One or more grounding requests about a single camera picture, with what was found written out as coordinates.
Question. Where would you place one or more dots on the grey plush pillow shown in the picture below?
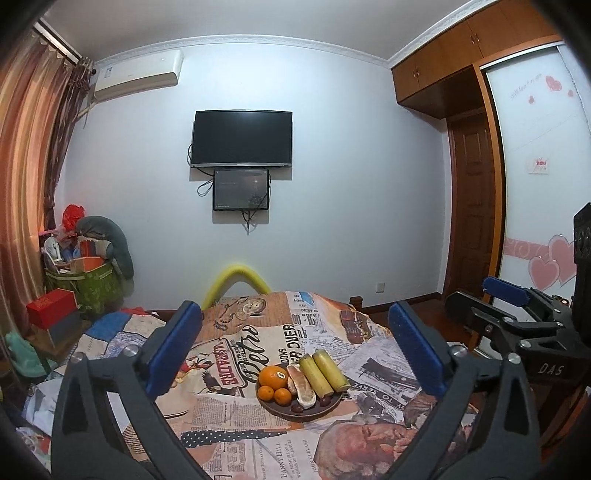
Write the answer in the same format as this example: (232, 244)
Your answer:
(117, 244)

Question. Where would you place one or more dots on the small orange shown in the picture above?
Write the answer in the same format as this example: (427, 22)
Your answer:
(265, 393)
(282, 397)

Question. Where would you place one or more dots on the white sheet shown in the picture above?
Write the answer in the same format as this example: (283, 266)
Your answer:
(41, 408)

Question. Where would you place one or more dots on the red box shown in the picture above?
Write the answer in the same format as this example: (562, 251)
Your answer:
(51, 307)

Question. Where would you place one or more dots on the wooden bed frame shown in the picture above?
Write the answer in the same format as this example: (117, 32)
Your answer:
(356, 302)

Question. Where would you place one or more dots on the wooden overhead cabinets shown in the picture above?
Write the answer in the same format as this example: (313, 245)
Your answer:
(452, 50)

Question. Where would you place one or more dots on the orange box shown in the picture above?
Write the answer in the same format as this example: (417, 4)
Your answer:
(85, 264)

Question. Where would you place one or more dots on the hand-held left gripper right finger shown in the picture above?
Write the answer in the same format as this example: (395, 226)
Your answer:
(418, 350)

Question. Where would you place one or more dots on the white wall socket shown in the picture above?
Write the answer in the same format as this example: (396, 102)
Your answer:
(378, 288)

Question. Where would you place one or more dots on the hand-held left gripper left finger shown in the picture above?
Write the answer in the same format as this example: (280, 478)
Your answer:
(173, 350)

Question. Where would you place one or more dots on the red and white sticker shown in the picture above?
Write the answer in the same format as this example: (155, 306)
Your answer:
(539, 165)

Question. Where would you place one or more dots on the small black monitor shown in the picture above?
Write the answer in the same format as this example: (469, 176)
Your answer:
(240, 189)

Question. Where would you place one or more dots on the newspaper print blanket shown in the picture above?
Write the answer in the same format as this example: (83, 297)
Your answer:
(258, 443)

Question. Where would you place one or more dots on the brown sheer curtain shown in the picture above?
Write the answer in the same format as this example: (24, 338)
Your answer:
(69, 129)

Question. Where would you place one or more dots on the large orange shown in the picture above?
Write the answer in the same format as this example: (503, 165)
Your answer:
(273, 376)

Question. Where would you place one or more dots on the wooden door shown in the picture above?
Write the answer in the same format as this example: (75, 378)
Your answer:
(475, 207)

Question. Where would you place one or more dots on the small peeled pomelo segment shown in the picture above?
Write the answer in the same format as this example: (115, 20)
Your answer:
(293, 378)

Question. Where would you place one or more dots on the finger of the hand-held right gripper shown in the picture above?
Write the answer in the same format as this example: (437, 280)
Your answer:
(480, 318)
(505, 290)

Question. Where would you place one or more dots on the cut yellow banana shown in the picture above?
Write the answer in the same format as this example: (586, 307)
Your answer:
(316, 376)

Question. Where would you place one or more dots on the green patterned bag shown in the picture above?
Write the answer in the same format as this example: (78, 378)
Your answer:
(94, 288)

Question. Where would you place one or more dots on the red plastic bag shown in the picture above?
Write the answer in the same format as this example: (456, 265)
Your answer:
(74, 217)

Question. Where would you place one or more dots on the orange curtain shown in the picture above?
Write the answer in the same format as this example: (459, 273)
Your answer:
(23, 184)

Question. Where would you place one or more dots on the heart print sliding door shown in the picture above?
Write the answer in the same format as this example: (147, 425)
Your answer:
(535, 221)

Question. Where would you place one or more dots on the yellow foam tube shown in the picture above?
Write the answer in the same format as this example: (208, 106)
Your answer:
(217, 281)

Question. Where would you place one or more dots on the large peeled pomelo segment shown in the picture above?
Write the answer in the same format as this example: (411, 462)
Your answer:
(307, 392)

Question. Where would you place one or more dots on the white air conditioner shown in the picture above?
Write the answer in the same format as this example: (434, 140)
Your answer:
(138, 74)

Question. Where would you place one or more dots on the brown round plate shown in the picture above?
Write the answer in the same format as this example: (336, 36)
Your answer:
(277, 410)

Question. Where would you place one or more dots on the black wall television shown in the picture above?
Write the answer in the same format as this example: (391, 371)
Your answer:
(242, 138)

